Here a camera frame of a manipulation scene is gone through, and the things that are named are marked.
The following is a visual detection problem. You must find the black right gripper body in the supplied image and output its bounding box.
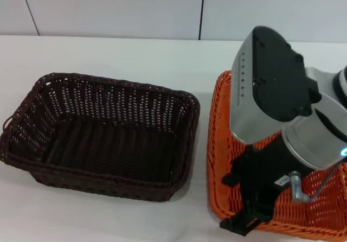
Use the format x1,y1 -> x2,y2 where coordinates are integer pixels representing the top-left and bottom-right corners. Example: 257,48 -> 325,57
221,135 -> 310,217

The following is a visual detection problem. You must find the orange woven basket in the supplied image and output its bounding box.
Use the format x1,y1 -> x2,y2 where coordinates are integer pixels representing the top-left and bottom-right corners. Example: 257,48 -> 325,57
207,69 -> 347,242

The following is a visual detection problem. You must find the dark brown woven basket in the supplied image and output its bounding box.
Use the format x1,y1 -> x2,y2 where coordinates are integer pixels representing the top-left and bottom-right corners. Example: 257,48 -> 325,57
0,73 -> 201,202

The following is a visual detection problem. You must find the grey cable with silver connector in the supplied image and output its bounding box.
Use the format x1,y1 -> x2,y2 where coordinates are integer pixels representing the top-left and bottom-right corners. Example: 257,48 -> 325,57
288,159 -> 344,204

